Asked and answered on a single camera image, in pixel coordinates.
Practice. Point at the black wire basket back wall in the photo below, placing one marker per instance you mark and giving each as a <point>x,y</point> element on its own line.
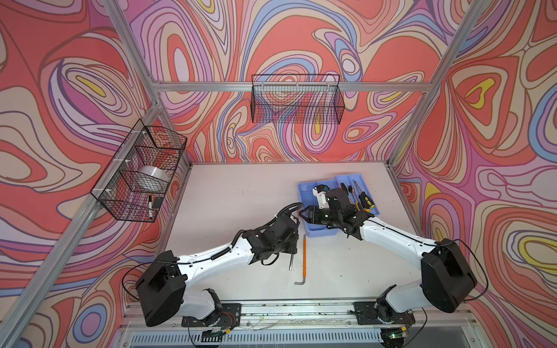
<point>297,98</point>

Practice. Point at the black wire basket wall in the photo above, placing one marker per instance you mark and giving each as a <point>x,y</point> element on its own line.
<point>122,190</point>
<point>297,98</point>

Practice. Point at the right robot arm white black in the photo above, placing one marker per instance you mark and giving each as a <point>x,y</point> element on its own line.
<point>446,276</point>

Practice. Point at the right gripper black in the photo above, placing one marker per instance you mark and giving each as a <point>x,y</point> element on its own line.
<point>312,214</point>

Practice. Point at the orange sleeved hex key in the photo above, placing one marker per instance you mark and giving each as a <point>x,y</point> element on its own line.
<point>304,269</point>

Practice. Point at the white pink tool box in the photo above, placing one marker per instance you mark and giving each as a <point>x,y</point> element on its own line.
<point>307,198</point>

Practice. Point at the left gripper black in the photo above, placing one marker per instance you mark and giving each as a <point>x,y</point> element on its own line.
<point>294,240</point>

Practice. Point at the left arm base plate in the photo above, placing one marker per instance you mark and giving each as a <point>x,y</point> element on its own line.
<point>226,317</point>

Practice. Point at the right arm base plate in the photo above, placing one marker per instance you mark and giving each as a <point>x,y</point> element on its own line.
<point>374,313</point>

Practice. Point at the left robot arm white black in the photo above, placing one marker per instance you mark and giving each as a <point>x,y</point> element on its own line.
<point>164,287</point>

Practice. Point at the large screwdriver black yellow handle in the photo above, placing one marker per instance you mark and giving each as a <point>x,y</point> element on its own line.
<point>364,200</point>

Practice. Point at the silver tape roll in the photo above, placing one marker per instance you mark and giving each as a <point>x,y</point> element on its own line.
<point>155,172</point>

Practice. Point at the black wire basket left wall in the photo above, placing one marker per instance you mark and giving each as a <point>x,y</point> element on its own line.
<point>122,190</point>

